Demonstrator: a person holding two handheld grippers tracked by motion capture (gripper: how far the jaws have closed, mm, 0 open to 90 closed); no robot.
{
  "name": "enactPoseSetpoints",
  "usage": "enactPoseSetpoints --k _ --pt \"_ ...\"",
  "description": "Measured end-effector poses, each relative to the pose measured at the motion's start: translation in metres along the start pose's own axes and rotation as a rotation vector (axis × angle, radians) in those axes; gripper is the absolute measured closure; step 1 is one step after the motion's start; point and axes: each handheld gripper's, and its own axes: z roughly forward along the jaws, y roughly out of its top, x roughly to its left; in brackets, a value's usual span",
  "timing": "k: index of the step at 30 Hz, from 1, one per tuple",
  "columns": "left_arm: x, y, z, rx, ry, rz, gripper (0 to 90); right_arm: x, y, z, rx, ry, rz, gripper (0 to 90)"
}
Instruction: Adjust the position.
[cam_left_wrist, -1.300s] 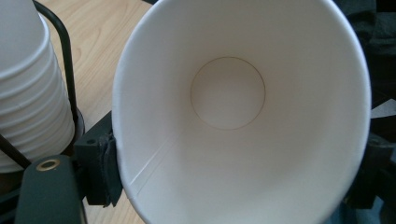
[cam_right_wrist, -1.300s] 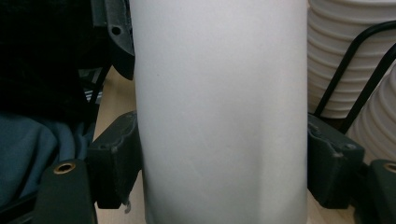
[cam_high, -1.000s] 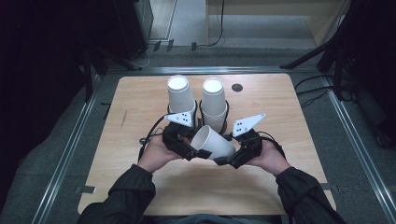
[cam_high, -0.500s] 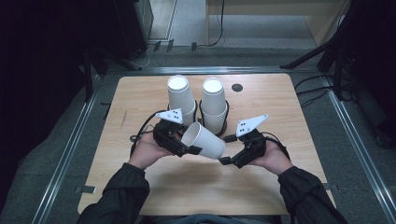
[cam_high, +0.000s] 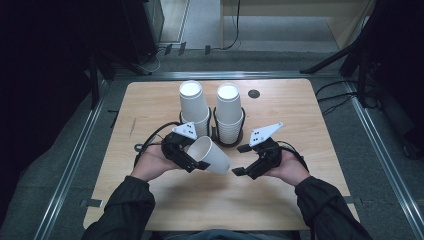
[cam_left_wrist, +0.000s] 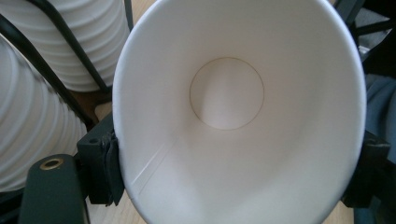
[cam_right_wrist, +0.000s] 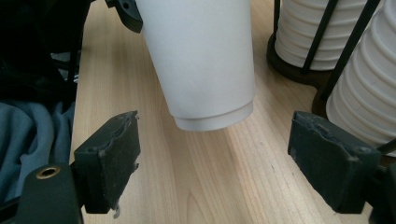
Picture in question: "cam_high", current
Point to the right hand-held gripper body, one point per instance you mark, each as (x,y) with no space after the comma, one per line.
(271,155)

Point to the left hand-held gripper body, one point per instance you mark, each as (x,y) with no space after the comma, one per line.
(173,146)

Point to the black double cup holder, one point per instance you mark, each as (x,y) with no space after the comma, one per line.
(230,145)

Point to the white paper cup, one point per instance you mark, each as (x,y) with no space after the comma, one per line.
(216,160)

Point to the stack of white cups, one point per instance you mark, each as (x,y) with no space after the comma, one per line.
(228,106)
(192,103)

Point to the person's right hand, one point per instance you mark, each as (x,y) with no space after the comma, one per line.
(291,170)

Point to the person's left hand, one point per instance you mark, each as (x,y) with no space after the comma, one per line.
(150,165)

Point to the black round table grommet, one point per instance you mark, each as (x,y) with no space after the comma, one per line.
(254,94)

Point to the black tape strip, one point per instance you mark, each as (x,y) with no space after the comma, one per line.
(114,118)

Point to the grey tape piece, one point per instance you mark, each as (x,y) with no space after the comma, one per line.
(353,200)
(92,202)

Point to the black cabinet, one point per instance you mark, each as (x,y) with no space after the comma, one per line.
(143,30)

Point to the black tripod stand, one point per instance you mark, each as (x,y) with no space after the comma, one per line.
(353,43)

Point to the light wooden furniture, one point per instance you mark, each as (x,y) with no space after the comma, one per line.
(346,20)

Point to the metal floor rail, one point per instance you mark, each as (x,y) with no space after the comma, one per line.
(71,166)
(383,150)
(226,74)

